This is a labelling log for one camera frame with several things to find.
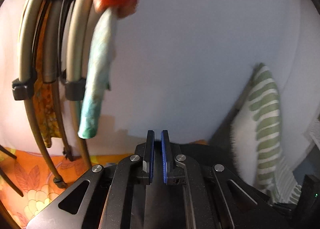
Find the green striped white pillow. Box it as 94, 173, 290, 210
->
231, 63, 302, 204

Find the orange floral bedsheet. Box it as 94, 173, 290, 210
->
0, 140, 208, 229

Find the small black tripod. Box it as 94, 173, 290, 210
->
0, 144, 25, 198

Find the colourful cloth hanging on tripod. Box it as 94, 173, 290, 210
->
33, 0, 147, 148

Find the large silver tripod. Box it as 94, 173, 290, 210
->
11, 0, 101, 190

